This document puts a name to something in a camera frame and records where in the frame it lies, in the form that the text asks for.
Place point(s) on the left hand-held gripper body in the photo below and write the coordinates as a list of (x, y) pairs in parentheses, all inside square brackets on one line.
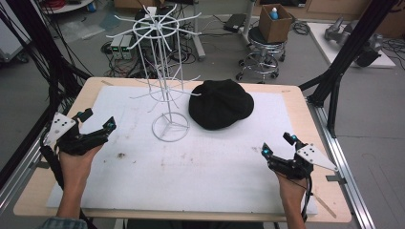
[(60, 127)]

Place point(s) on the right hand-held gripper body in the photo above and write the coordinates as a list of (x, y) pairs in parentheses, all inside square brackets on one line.
[(293, 168)]

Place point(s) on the black hat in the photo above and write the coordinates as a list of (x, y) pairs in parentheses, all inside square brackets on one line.
[(219, 105)]

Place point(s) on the person's right hand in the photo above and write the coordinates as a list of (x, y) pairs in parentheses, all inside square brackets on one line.
[(293, 191)]

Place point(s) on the person's left hand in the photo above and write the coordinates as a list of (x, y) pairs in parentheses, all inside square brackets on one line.
[(74, 167)]

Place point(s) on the white foam mat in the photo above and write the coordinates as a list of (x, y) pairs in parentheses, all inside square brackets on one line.
[(207, 178)]

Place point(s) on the grey power supply unit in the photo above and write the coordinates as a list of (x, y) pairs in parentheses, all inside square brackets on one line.
[(116, 47), (126, 47)]

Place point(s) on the black chrome rolling stool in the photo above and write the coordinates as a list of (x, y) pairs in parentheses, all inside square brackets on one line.
[(262, 57)]

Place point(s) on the denim sleeve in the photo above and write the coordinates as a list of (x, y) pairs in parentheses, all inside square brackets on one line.
[(63, 223)]

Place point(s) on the white board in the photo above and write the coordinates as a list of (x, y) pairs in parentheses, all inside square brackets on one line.
[(324, 41)]

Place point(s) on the cardboard box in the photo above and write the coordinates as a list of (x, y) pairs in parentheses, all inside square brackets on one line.
[(275, 28)]

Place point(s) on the blue and white bottle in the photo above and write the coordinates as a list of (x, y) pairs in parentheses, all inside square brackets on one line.
[(273, 13)]

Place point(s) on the black flat device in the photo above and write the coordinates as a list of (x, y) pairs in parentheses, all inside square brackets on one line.
[(235, 23)]

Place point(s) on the white metal stand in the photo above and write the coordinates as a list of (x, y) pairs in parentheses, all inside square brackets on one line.
[(197, 31)]

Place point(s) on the aluminium rail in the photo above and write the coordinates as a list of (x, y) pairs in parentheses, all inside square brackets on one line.
[(344, 165), (19, 178)]

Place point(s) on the black metal frame post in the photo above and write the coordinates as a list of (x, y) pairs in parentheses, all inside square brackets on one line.
[(347, 60)]

